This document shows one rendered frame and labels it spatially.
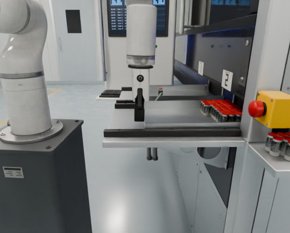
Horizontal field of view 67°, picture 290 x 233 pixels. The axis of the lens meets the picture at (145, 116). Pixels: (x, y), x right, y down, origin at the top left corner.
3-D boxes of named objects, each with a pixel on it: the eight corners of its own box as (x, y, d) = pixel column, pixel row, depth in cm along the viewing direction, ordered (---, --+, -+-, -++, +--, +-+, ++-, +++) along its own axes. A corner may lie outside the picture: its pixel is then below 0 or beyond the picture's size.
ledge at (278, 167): (297, 150, 60) (298, 143, 60) (336, 177, 48) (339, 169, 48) (247, 150, 60) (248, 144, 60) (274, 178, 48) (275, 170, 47)
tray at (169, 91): (207, 90, 123) (207, 84, 122) (223, 103, 99) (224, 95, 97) (146, 90, 123) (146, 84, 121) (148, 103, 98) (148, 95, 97)
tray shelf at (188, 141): (204, 92, 128) (204, 88, 128) (271, 146, 62) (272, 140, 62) (122, 92, 128) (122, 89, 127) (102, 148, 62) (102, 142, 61)
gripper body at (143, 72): (154, 64, 60) (152, 104, 64) (152, 61, 70) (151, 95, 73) (126, 64, 60) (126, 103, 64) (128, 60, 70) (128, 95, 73)
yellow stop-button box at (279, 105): (280, 118, 56) (286, 90, 54) (300, 128, 49) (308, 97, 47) (251, 118, 56) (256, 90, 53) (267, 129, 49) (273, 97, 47)
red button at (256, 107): (260, 114, 54) (263, 98, 52) (269, 119, 50) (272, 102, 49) (244, 114, 54) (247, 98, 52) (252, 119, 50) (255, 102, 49)
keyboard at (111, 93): (162, 93, 149) (162, 90, 148) (161, 99, 136) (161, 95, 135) (105, 92, 153) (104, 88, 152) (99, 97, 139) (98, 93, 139)
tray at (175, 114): (224, 108, 91) (225, 100, 90) (256, 132, 67) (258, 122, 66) (142, 108, 90) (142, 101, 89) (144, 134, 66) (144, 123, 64)
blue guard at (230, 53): (167, 54, 246) (167, 37, 240) (245, 95, 62) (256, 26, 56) (166, 54, 246) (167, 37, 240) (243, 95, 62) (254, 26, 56)
